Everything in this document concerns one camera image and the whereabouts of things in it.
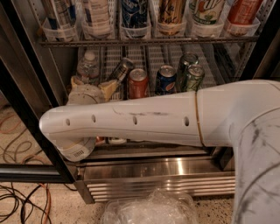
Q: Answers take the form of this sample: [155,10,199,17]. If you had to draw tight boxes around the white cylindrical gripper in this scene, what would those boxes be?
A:
[67,75,119,105]

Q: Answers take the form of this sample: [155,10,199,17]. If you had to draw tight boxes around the clear plastic water bottle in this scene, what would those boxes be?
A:
[77,50,100,86]

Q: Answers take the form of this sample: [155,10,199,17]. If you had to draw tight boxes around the silver slim can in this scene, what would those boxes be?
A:
[108,58,135,83]

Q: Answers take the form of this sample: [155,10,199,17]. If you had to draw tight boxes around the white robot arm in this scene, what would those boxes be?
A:
[39,80,280,224]

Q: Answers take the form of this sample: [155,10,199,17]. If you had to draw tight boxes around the stainless steel fridge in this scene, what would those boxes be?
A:
[0,0,280,204]

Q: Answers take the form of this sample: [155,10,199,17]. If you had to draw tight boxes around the bottom shelf red can front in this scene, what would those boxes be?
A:
[95,136,105,145]

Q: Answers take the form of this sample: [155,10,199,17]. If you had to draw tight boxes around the top shelf white bottle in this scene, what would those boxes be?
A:
[81,0,111,39]

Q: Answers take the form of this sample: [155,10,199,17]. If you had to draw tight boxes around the top shelf striped bottle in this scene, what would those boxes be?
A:
[41,0,78,42]

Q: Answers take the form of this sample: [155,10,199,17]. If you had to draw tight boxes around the top shelf blue can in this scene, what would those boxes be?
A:
[121,0,148,29]

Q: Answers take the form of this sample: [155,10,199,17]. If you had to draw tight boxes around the left glass fridge door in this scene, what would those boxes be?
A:
[0,59,74,183]

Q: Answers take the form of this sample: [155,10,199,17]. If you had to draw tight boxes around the top shelf gold can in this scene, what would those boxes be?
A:
[157,0,186,36]

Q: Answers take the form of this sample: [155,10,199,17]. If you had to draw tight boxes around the empty clear shelf tray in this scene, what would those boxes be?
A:
[190,44,226,88]

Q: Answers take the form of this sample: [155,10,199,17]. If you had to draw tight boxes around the top shelf 7up bottle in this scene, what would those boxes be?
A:
[192,0,226,25]

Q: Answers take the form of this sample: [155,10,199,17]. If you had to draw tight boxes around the top shelf red bottle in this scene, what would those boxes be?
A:
[227,0,263,25]

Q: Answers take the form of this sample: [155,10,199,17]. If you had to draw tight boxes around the red soda can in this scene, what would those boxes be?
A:
[128,68,149,99]

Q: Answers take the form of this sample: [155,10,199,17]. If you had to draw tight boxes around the blue pepsi can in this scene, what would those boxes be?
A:
[155,65,177,95]

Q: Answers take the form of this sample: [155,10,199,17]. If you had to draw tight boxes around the green can rear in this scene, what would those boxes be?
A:
[178,52,199,76]

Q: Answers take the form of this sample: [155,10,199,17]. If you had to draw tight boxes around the green can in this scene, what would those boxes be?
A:
[181,64,205,92]
[178,52,199,76]

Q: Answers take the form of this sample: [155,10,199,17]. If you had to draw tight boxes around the green can front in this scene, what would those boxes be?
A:
[181,64,205,92]

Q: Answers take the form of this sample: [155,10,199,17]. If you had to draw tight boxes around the clear plastic bag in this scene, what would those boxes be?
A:
[101,188,199,224]

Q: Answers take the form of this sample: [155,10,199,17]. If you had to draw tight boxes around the black floor cables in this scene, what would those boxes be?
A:
[0,183,77,224]

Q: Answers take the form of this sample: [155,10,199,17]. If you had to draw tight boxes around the orange floor cable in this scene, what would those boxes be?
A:
[38,183,53,224]

